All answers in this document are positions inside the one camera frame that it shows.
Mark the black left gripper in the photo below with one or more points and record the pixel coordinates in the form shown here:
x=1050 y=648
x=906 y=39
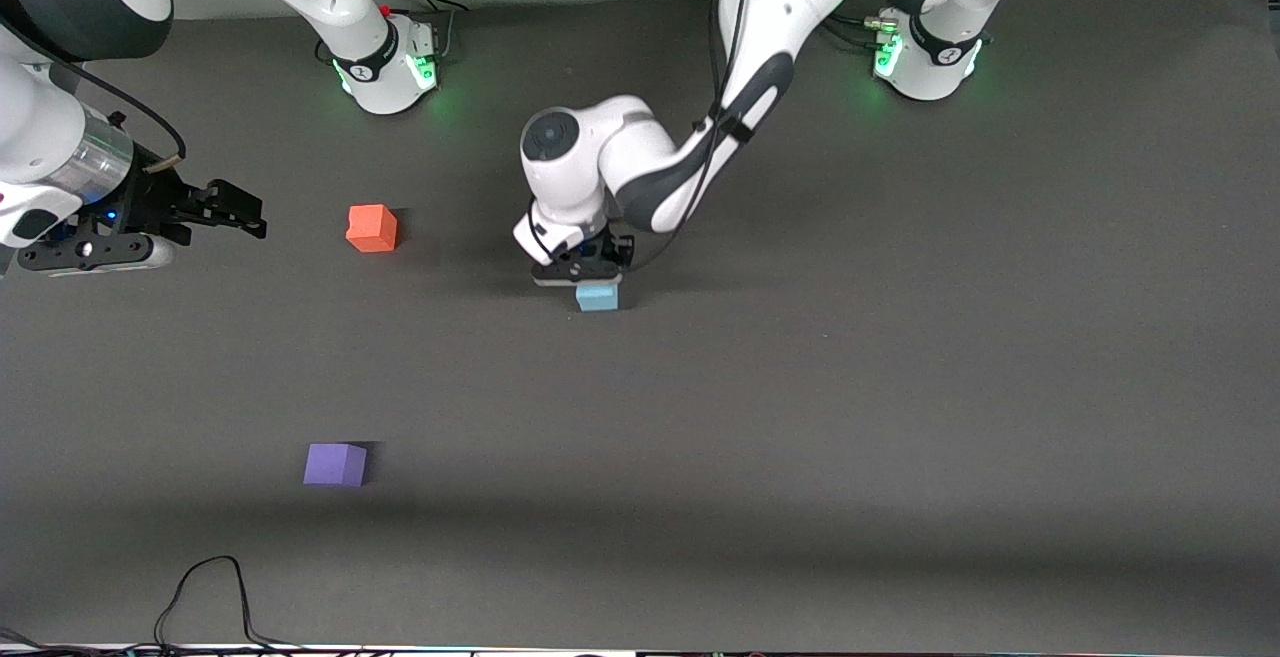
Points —
x=603 y=254

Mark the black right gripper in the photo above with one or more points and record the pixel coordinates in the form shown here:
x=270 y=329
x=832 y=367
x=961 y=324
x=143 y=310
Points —
x=153 y=199

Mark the light blue foam block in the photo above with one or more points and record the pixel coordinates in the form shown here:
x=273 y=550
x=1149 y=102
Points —
x=598 y=298

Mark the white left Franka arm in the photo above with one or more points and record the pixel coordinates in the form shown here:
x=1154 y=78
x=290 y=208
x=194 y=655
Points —
x=640 y=147

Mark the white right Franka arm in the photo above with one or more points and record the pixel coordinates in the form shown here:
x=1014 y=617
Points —
x=35 y=132

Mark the orange foam block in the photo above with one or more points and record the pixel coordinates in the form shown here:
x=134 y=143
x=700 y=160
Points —
x=371 y=229

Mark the purple foam block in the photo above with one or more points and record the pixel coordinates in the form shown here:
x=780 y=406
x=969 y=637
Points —
x=334 y=465

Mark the dark grey table mat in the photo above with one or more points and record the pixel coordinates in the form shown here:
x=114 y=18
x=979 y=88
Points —
x=800 y=417

